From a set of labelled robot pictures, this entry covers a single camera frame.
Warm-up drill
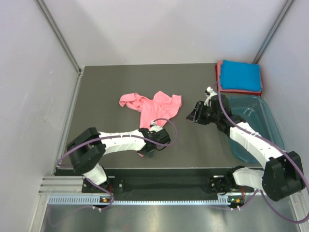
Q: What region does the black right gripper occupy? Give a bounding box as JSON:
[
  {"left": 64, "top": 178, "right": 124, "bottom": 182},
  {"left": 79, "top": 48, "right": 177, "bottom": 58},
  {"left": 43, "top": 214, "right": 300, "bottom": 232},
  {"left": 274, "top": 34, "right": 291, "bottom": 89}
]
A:
[{"left": 186, "top": 101, "right": 220, "bottom": 125}]

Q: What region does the pink t-shirt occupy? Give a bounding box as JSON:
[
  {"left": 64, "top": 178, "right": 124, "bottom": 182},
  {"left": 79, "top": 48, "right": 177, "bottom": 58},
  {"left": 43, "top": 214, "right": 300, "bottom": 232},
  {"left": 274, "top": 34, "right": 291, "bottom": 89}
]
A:
[{"left": 119, "top": 91, "right": 182, "bottom": 129}]

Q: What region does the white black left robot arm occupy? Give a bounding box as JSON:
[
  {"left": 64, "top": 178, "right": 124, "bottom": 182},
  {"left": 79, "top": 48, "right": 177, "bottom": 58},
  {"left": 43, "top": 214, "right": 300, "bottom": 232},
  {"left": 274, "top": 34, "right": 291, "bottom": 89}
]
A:
[{"left": 67, "top": 126, "right": 171, "bottom": 192}]

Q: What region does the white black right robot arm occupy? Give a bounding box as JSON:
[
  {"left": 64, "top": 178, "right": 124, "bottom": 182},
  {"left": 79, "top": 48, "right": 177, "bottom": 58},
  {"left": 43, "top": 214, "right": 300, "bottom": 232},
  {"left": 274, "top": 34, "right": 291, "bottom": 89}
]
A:
[{"left": 187, "top": 94, "right": 306, "bottom": 202}]

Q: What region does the folded blue t-shirt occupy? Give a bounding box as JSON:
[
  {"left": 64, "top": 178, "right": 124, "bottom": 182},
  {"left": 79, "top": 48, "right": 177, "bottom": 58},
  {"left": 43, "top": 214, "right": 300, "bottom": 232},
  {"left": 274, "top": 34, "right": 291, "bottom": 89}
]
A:
[{"left": 221, "top": 59, "right": 263, "bottom": 92}]

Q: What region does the teal transparent plastic bin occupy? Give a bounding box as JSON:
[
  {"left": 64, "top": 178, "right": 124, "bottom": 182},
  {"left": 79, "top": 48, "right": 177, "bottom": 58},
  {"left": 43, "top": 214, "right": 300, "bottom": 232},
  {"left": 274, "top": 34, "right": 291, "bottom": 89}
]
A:
[{"left": 228, "top": 95, "right": 285, "bottom": 166}]

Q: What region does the folded dark red t-shirt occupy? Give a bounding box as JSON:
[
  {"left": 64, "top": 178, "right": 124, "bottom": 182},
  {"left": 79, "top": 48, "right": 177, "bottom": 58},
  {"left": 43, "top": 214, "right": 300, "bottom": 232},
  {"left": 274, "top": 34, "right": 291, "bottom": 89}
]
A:
[{"left": 215, "top": 61, "right": 264, "bottom": 97}]

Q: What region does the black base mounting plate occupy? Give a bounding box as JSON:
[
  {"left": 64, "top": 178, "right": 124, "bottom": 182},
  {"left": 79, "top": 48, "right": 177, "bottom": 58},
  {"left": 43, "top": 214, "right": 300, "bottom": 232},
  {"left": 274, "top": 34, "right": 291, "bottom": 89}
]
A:
[{"left": 82, "top": 176, "right": 239, "bottom": 194}]

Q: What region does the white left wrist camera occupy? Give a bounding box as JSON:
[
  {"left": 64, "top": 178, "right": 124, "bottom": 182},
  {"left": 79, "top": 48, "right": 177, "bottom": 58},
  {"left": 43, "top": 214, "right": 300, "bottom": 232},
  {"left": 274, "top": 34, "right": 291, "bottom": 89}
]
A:
[{"left": 149, "top": 121, "right": 163, "bottom": 132}]

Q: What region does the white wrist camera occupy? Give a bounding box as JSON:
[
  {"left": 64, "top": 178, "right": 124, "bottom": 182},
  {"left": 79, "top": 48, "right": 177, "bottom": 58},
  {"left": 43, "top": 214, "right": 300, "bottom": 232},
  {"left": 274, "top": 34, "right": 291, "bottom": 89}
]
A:
[
  {"left": 204, "top": 87, "right": 217, "bottom": 106},
  {"left": 149, "top": 121, "right": 163, "bottom": 132}
]

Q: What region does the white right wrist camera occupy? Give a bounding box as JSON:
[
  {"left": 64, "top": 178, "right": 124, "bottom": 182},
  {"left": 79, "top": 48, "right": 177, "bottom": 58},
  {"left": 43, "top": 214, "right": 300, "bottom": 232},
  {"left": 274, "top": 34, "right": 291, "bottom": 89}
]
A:
[{"left": 204, "top": 87, "right": 217, "bottom": 106}]

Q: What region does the aluminium frame rail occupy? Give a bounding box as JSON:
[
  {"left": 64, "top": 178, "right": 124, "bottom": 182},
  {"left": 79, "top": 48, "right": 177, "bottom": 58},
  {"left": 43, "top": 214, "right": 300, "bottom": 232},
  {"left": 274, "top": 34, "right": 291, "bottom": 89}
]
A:
[{"left": 39, "top": 176, "right": 83, "bottom": 194}]

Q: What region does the grey slotted cable duct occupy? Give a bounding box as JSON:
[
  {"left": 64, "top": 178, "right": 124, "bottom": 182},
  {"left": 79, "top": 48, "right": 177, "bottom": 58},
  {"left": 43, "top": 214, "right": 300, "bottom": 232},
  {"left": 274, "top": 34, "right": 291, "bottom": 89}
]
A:
[{"left": 48, "top": 195, "right": 241, "bottom": 206}]

